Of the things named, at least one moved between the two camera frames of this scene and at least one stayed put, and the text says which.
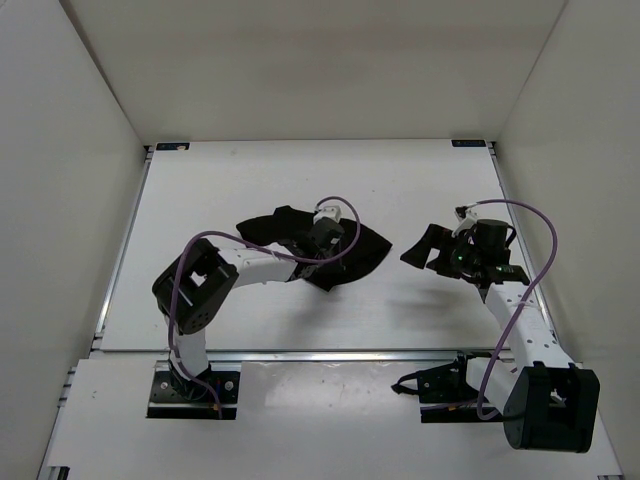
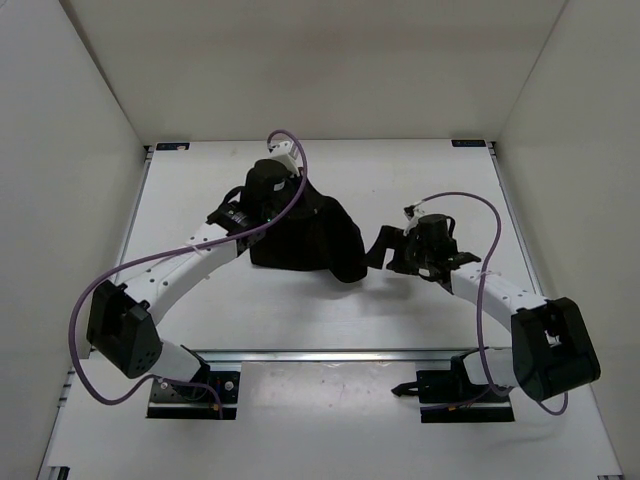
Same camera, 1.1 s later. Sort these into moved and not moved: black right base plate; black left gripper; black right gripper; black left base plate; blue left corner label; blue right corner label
Moved: black left gripper; black right gripper
Not moved: black right base plate; black left base plate; blue right corner label; blue left corner label
